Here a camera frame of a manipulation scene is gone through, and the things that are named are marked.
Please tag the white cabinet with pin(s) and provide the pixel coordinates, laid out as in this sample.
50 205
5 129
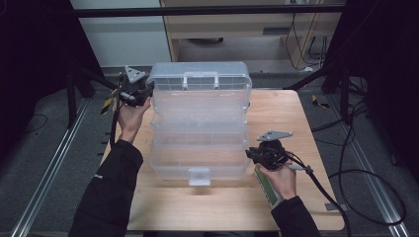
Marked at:
125 39

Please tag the green white medicine box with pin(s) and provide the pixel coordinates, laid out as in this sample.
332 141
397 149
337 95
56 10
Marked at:
266 187

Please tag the person's left hand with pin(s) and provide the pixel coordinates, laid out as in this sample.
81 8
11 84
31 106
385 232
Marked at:
131 120

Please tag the aluminium floor rail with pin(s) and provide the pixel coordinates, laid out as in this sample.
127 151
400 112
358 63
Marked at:
49 171
372 184

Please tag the light wooden desk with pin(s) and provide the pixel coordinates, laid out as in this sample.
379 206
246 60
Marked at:
230 23

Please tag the person's right hand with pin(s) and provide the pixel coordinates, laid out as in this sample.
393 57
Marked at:
283 182

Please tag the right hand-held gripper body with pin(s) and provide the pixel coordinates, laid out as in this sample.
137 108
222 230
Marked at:
273 154

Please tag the black metal stand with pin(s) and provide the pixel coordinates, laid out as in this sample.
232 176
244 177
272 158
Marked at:
70 98
345 98

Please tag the clear plastic storage box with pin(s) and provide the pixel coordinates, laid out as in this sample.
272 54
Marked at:
197 108

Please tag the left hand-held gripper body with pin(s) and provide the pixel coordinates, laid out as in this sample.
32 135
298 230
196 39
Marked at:
131 90

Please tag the grey tape piece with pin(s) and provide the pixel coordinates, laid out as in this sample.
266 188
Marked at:
331 207

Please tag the black horizontal bar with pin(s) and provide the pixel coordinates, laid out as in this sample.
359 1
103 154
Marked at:
197 11

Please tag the yellow black striped tape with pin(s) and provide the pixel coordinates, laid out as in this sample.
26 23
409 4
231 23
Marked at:
318 102
106 106

